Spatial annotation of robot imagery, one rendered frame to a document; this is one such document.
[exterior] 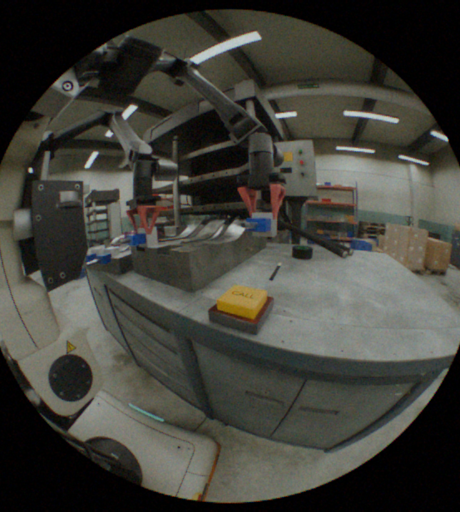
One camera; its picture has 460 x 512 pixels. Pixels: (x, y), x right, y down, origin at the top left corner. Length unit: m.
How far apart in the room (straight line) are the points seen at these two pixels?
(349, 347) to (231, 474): 0.83
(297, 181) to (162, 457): 1.49
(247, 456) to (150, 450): 0.44
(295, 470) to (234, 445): 0.33
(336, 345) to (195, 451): 0.59
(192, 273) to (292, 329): 0.22
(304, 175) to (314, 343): 1.01
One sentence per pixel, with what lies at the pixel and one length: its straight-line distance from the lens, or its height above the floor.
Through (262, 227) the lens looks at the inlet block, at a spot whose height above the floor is 0.93.
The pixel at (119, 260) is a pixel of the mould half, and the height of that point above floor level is 0.85.
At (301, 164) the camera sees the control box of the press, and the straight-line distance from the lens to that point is 1.13.
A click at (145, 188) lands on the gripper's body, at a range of 0.46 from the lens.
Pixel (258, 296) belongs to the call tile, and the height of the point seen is 0.84.
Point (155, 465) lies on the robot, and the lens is 0.73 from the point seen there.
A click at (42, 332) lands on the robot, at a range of 0.32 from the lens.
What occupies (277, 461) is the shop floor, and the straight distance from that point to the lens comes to 0.97.
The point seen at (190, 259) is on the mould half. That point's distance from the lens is 0.33.
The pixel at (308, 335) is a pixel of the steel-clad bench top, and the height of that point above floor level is 0.80.
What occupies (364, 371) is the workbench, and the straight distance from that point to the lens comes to 0.26.
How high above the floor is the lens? 0.96
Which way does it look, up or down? 15 degrees down
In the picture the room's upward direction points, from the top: 2 degrees counter-clockwise
